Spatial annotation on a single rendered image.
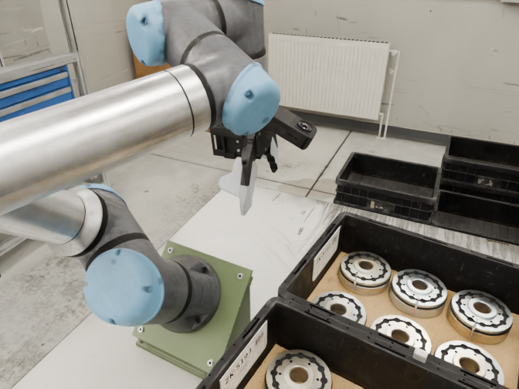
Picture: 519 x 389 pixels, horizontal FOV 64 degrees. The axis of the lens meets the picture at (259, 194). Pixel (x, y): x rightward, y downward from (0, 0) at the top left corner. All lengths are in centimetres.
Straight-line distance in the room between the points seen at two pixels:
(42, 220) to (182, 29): 33
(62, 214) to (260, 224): 71
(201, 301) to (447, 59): 306
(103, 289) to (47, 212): 14
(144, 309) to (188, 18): 42
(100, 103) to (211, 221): 90
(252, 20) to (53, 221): 40
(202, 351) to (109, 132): 55
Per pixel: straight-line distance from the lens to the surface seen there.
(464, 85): 361
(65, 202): 68
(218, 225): 126
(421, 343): 78
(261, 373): 74
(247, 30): 61
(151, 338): 91
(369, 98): 359
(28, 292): 232
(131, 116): 41
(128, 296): 67
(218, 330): 84
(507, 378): 83
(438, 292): 88
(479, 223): 206
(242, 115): 45
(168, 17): 55
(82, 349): 100
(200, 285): 79
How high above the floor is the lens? 143
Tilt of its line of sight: 31 degrees down
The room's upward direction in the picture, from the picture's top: straight up
